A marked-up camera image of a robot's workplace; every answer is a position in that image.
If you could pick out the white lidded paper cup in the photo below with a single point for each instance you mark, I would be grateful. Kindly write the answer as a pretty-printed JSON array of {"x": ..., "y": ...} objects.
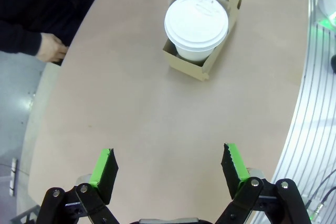
[{"x": 195, "y": 22}]

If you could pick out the white floor socket strip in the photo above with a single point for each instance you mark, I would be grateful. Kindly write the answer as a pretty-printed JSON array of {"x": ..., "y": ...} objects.
[{"x": 13, "y": 176}]

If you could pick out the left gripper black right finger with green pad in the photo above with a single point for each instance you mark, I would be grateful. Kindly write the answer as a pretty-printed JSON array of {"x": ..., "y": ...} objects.
[{"x": 233, "y": 171}]

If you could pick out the aluminium slotted table frame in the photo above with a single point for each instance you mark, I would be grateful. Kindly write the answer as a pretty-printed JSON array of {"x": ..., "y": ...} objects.
[{"x": 312, "y": 103}]

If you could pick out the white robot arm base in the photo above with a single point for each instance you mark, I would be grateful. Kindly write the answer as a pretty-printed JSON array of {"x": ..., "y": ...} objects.
[{"x": 328, "y": 6}]

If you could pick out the brown cardboard cup carrier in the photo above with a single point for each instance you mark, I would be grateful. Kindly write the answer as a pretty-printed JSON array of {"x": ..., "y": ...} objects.
[{"x": 189, "y": 66}]

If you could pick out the person's bare hand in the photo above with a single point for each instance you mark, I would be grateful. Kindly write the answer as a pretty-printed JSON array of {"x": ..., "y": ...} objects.
[{"x": 50, "y": 48}]

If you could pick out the person's black sleeved forearm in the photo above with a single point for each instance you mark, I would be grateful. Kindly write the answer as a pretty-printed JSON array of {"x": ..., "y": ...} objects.
[{"x": 18, "y": 37}]

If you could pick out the black object on frame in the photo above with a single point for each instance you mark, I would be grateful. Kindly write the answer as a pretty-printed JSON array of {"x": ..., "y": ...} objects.
[{"x": 333, "y": 64}]

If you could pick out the person's black clothed torso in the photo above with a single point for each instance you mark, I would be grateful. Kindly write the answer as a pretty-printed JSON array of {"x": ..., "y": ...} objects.
[{"x": 50, "y": 1}]

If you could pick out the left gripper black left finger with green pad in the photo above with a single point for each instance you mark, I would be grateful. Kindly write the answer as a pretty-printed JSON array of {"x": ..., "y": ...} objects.
[{"x": 105, "y": 176}]

